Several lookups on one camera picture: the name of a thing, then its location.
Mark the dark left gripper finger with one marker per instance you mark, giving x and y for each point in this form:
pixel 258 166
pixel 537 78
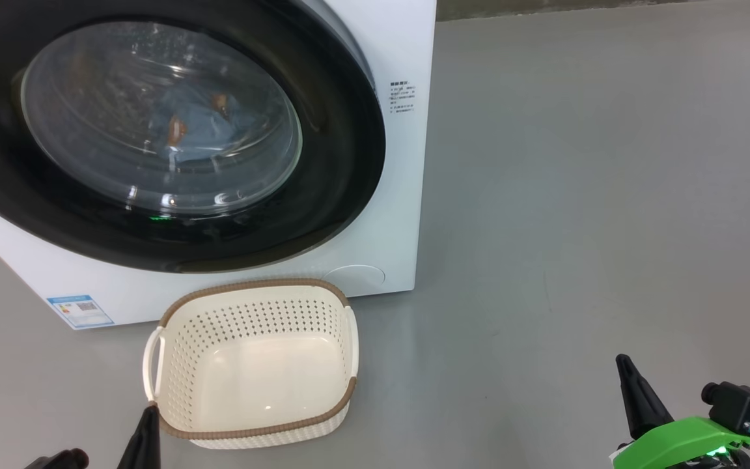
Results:
pixel 144 446

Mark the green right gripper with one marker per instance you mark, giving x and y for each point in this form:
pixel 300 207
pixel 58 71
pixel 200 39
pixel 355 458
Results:
pixel 674 443

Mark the black round glass washer door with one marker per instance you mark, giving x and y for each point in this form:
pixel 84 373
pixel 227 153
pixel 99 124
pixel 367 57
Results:
pixel 342 163

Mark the white front-load washing machine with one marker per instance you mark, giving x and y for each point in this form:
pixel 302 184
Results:
pixel 401 208

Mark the cream laundry basket brown rim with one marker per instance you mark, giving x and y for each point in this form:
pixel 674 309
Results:
pixel 183 339

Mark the blue energy label sticker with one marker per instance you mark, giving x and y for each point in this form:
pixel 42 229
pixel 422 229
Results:
pixel 81 312

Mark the round filter cover panel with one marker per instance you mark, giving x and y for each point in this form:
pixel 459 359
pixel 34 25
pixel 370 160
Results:
pixel 355 279

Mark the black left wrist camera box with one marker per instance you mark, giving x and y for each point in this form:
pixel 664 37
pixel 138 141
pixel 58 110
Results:
pixel 56 460

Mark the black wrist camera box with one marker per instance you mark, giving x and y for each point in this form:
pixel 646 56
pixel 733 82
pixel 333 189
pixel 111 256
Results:
pixel 739 407
pixel 56 460

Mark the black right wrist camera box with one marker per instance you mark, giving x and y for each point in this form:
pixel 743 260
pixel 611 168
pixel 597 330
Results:
pixel 739 407

